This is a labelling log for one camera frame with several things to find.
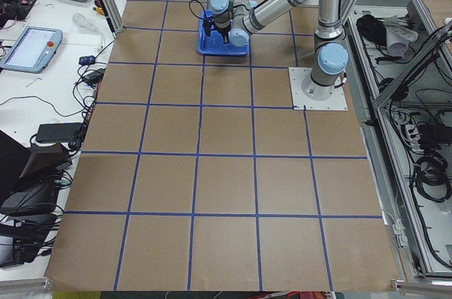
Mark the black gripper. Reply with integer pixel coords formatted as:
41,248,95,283
220,28,230,45

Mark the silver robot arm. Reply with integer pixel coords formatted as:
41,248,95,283
199,0,347,97

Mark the blue plastic tray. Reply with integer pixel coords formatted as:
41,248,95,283
197,9,249,56

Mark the near teach pendant tablet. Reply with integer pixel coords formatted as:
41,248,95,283
1,26,63,74

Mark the black power adapter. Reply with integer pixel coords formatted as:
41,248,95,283
35,122,82,143

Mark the black braided camera cable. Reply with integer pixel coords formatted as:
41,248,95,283
189,0,213,28

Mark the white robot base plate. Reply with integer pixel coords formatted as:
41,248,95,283
288,67,348,111

